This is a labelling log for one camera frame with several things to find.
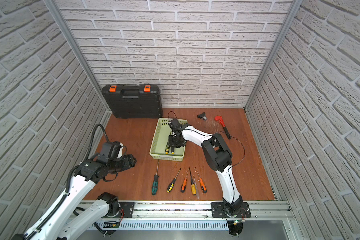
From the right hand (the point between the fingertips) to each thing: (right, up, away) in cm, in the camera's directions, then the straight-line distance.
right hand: (171, 144), depth 95 cm
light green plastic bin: (-8, +1, +3) cm, 9 cm away
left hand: (-18, -5, -20) cm, 27 cm away
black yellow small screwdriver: (+1, -3, -3) cm, 5 cm away
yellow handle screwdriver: (+14, -21, -15) cm, 29 cm away
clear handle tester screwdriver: (+16, -23, -16) cm, 32 cm away
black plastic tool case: (-24, +28, 0) cm, 37 cm away
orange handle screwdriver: (+19, -20, -14) cm, 31 cm away
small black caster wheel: (+23, +19, +18) cm, 35 cm away
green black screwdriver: (-7, -21, -16) cm, 27 cm away
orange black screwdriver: (+9, -20, -16) cm, 27 cm away
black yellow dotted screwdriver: (-3, -3, -1) cm, 4 cm away
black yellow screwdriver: (+2, -20, -15) cm, 24 cm away
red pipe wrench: (+36, +18, +17) cm, 44 cm away
